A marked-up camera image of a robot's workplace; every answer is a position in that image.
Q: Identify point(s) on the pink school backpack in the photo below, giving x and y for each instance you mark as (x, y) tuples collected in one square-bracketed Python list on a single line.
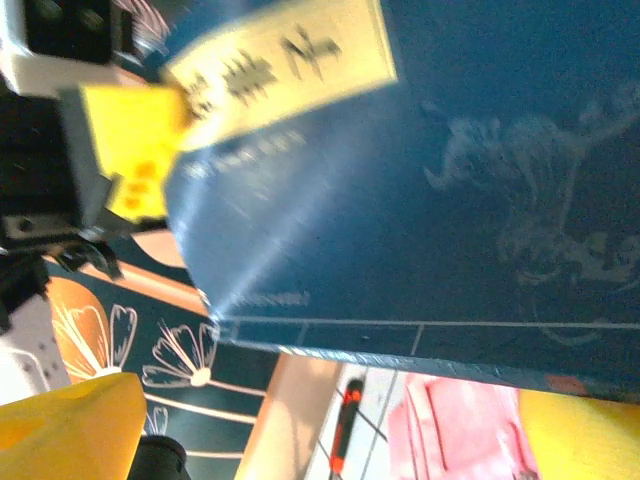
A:
[(450, 430)]

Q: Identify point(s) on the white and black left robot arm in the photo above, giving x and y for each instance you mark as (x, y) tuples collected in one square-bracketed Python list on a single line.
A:
[(25, 360)]

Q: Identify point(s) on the orange and black utility knife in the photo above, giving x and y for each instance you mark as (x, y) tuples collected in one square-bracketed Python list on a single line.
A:
[(346, 425)]

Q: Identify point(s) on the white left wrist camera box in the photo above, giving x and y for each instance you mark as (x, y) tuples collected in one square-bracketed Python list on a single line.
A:
[(30, 65)]

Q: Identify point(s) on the blue book with cream label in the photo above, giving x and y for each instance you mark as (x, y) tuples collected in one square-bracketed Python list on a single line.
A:
[(400, 200)]

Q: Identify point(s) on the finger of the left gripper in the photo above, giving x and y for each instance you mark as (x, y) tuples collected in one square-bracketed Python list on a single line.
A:
[(135, 135)]

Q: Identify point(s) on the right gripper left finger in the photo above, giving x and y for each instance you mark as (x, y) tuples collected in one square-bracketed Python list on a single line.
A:
[(60, 435)]

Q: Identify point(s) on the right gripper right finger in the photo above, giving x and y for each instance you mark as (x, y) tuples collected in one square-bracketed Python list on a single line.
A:
[(585, 440)]

